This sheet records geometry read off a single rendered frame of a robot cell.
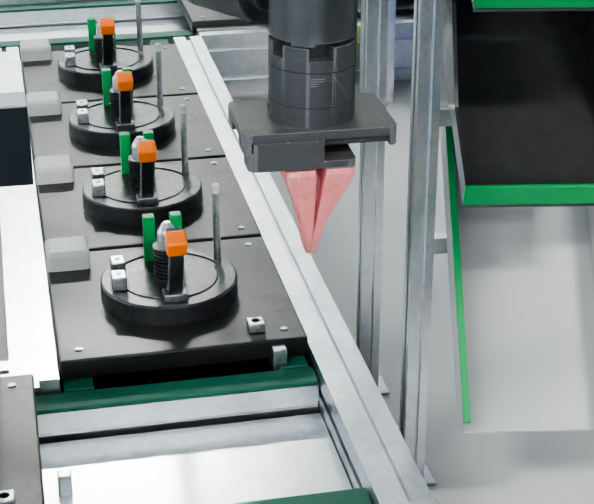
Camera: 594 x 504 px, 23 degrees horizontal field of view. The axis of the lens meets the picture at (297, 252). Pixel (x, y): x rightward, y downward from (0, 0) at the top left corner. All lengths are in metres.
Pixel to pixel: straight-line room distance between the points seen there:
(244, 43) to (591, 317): 1.22
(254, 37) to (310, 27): 1.48
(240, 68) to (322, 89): 1.47
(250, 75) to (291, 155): 1.48
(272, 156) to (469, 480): 0.56
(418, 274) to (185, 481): 0.28
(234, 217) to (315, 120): 0.75
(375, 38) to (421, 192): 0.19
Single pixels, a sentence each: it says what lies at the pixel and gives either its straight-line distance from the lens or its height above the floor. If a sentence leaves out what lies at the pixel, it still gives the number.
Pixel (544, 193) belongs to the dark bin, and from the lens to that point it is 1.16.
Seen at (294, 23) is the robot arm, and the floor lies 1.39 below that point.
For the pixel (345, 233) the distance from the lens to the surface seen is 1.90.
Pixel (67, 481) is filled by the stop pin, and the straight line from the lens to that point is 1.29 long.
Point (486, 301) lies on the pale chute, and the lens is 1.27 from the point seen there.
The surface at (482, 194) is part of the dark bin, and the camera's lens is 1.16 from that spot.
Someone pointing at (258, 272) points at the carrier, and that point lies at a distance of 1.54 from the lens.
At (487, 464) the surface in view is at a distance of 1.44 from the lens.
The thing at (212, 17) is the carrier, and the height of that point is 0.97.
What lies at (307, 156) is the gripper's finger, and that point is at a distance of 0.94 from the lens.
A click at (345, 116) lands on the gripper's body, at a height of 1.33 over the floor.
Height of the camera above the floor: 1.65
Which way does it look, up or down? 25 degrees down
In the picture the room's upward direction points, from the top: straight up
